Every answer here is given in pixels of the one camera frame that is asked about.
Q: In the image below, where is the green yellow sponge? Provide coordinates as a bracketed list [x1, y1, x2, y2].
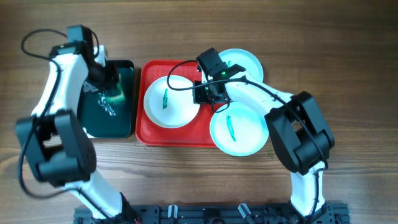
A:
[105, 74, 125, 103]

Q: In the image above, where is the light blue plate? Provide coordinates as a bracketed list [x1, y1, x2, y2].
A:
[219, 49, 264, 82]
[210, 102, 269, 157]

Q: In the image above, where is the white plate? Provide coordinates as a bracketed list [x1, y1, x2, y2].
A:
[144, 75, 200, 129]

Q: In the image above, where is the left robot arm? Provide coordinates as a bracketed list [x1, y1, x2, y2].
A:
[16, 25, 140, 223]

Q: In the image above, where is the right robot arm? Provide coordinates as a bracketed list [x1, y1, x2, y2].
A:
[193, 48, 335, 222]

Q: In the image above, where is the black water tray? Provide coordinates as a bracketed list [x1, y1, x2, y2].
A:
[77, 60, 136, 138]

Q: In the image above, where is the red plastic tray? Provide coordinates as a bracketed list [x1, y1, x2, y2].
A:
[136, 60, 221, 147]

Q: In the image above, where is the left black cable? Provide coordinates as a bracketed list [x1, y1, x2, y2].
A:
[17, 28, 81, 200]

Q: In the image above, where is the black cable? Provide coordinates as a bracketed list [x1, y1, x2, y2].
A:
[166, 58, 329, 218]
[17, 28, 81, 200]

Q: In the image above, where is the right black cable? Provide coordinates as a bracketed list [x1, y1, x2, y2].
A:
[166, 58, 329, 218]

